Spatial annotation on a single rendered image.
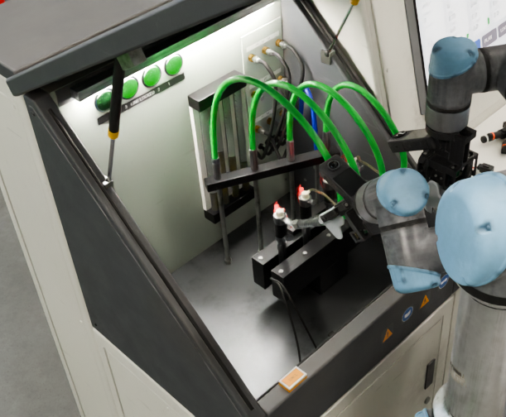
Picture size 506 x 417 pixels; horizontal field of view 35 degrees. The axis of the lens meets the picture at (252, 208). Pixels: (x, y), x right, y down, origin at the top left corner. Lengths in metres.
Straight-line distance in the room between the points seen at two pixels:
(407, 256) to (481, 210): 0.41
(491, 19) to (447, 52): 0.86
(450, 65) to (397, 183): 0.23
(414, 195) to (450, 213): 0.34
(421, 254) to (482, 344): 0.29
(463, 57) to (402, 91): 0.61
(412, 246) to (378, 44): 0.71
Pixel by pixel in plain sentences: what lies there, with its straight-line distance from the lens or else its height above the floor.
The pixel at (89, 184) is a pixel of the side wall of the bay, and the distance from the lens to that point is 1.51.
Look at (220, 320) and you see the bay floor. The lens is 1.88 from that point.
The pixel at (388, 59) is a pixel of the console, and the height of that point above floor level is 1.29.
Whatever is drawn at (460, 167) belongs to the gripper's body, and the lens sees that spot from 1.44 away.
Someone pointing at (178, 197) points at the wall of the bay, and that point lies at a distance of 1.89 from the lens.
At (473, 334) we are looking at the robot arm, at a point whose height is 1.47.
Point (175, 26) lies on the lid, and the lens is 0.99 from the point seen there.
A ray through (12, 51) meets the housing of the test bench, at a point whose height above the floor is 1.50.
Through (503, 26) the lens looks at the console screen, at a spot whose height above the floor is 1.20.
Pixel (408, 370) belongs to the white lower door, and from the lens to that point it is 2.00.
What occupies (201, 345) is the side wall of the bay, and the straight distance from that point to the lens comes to 1.51.
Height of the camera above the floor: 2.22
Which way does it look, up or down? 40 degrees down
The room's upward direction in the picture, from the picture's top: 5 degrees counter-clockwise
